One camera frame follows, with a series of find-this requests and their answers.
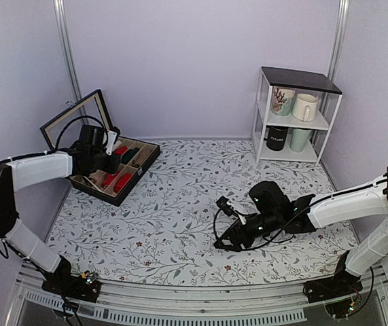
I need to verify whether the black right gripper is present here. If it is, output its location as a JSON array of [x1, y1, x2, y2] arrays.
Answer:
[[215, 210, 282, 252]]

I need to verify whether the black sock organizer box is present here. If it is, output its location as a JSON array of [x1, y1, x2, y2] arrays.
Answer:
[[40, 89, 160, 206]]

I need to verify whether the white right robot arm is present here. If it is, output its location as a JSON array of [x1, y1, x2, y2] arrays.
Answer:
[[214, 167, 388, 303]]

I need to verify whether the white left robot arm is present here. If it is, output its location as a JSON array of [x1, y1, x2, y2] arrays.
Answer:
[[0, 124, 120, 302]]

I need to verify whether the red snowflake rolled sock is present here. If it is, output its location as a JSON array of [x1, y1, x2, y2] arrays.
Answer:
[[101, 174, 117, 189]]

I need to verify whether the white rolled sock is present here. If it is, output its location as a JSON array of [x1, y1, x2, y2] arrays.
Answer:
[[113, 140, 123, 149]]

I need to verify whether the red rolled sock in box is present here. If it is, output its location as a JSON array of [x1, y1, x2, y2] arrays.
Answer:
[[113, 146, 128, 156]]

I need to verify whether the dark green rolled sock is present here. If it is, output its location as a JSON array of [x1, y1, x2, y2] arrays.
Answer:
[[121, 147, 139, 164]]

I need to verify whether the beige rolled sock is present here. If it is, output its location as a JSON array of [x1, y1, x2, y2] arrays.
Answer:
[[132, 148, 152, 168]]

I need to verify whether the black mug with text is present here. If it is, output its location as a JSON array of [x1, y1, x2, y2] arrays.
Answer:
[[266, 126, 288, 151]]

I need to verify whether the mint green cup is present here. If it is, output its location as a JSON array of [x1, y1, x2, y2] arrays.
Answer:
[[290, 128, 311, 153]]

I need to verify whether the white metal shelf rack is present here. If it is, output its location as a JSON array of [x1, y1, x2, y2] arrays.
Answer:
[[251, 67, 342, 165]]

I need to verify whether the floral patterned mug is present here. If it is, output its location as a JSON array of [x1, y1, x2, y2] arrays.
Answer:
[[271, 86, 296, 116]]

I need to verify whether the cream ribbed mug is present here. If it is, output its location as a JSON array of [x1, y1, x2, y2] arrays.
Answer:
[[292, 93, 318, 122]]

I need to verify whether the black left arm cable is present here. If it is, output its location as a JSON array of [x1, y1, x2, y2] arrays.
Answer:
[[56, 115, 108, 152]]

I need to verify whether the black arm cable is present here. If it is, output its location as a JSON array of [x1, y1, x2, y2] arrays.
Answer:
[[56, 115, 108, 152], [213, 202, 317, 252]]

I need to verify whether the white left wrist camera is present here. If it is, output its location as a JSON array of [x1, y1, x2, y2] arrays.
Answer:
[[105, 127, 120, 156]]

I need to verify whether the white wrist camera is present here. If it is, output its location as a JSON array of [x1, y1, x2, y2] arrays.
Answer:
[[216, 196, 248, 225], [105, 127, 120, 156]]

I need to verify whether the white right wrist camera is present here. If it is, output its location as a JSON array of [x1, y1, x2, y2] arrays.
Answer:
[[216, 196, 248, 225]]

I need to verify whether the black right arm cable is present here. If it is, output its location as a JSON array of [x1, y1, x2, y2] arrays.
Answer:
[[213, 202, 317, 252]]

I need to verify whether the left aluminium frame post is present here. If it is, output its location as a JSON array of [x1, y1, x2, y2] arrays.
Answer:
[[53, 0, 82, 101]]

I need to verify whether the aluminium frame post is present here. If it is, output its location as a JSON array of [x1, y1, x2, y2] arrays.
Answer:
[[53, 0, 82, 101], [327, 0, 350, 82]]

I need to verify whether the aluminium table edge rail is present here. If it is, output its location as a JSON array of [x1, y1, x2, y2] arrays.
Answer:
[[5, 264, 388, 325]]

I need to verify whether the right aluminium frame post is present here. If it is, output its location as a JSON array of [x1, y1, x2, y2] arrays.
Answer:
[[327, 0, 350, 82]]

